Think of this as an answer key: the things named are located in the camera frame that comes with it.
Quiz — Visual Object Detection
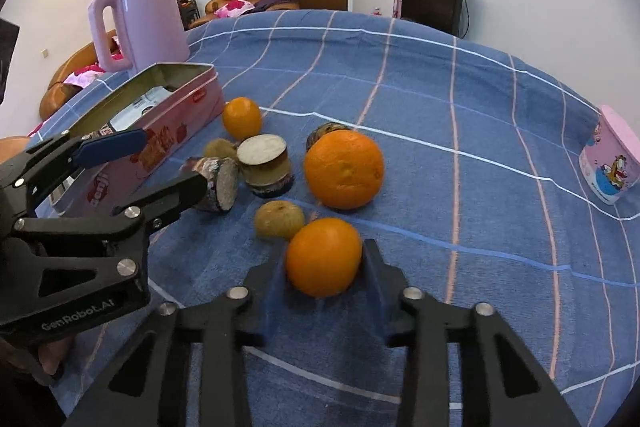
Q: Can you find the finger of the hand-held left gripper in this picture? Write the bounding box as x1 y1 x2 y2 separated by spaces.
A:
0 129 148 228
10 171 209 309

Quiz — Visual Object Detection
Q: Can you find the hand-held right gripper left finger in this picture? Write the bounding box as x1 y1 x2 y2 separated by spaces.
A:
62 252 291 427

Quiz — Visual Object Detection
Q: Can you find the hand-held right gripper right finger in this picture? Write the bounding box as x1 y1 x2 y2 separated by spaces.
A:
361 238 583 427

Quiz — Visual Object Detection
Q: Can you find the wood log slice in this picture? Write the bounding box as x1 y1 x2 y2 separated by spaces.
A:
182 156 241 212
236 134 296 198

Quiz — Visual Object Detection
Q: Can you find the medium orange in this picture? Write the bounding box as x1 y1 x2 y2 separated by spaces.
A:
285 217 363 299

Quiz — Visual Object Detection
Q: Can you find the brown kiwi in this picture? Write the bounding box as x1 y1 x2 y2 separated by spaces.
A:
202 138 240 162
254 201 306 242

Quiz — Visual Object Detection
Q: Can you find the pink tin box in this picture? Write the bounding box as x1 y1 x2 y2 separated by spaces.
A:
47 63 226 218

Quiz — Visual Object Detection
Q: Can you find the large orange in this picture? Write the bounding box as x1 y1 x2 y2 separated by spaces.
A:
304 130 386 210

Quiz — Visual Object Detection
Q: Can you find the person's left hand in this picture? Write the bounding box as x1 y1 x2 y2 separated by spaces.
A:
35 336 75 375

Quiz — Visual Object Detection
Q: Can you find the pink floral pillow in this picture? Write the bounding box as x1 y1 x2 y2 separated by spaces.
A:
214 0 255 18
62 64 108 88

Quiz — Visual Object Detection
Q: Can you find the long brown leather sofa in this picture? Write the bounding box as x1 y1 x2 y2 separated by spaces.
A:
39 29 121 120

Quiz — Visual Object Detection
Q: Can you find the brown leather armchair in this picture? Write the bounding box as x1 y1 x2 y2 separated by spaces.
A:
0 136 32 156

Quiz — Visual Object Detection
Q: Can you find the small orange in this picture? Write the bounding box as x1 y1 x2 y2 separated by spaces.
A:
222 97 263 140

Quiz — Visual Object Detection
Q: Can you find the pink electric kettle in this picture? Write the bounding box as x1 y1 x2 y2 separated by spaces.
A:
88 0 192 72

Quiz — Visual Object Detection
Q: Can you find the pink cartoon cup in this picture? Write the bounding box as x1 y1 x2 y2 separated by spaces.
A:
579 105 640 206

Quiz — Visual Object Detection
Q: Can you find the black television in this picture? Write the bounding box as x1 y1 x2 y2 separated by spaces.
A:
401 0 466 38

